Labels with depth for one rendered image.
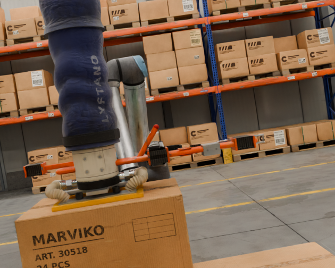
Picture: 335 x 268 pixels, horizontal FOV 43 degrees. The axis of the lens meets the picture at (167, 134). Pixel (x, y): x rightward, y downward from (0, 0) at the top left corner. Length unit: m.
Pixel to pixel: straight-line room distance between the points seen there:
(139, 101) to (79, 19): 0.73
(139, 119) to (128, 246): 0.91
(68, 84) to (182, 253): 0.75
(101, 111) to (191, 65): 7.33
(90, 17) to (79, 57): 0.16
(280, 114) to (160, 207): 9.17
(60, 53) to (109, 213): 0.62
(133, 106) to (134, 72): 0.20
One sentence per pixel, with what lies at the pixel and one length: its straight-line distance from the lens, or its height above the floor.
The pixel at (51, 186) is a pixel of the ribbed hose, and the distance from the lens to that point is 1.69.
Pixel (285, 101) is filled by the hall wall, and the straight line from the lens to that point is 10.66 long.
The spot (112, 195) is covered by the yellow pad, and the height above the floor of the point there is 0.97.
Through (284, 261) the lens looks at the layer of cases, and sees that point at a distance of 1.95.
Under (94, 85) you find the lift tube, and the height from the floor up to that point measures 1.38.
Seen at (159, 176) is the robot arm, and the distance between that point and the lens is 2.01.
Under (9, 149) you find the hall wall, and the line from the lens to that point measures 10.58.
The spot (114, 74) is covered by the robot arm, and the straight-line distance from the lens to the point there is 2.14.
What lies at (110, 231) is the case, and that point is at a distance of 1.58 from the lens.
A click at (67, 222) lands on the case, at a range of 1.59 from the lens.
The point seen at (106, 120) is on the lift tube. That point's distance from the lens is 1.64.
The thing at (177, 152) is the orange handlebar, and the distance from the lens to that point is 1.70.
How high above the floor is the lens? 1.24
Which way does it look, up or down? 3 degrees down
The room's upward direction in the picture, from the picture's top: 9 degrees counter-clockwise
